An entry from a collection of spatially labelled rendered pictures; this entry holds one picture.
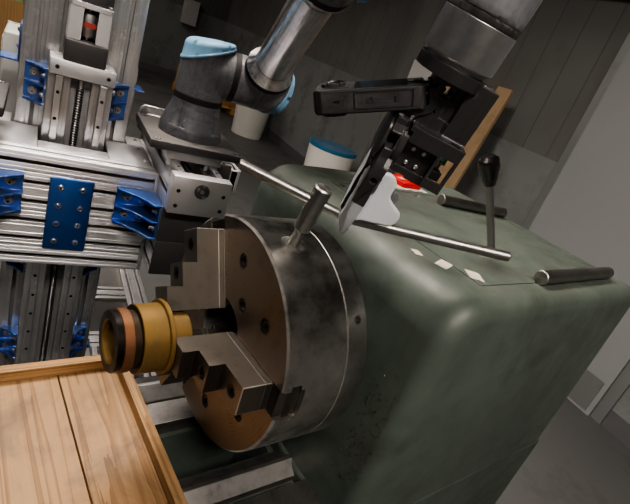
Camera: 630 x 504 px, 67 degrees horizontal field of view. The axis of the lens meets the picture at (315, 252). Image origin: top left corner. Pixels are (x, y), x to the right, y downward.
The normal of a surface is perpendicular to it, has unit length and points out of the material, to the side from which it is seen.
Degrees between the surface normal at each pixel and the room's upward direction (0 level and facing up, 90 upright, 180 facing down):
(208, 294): 57
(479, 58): 102
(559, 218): 90
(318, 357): 67
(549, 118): 90
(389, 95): 97
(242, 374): 3
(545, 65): 90
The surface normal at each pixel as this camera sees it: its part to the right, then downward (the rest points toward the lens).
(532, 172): -0.84, -0.08
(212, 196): 0.43, 0.49
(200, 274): 0.63, -0.06
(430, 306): -0.44, -0.51
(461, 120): -0.12, 0.51
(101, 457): 0.33, -0.87
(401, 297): -0.65, -0.25
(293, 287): 0.58, -0.42
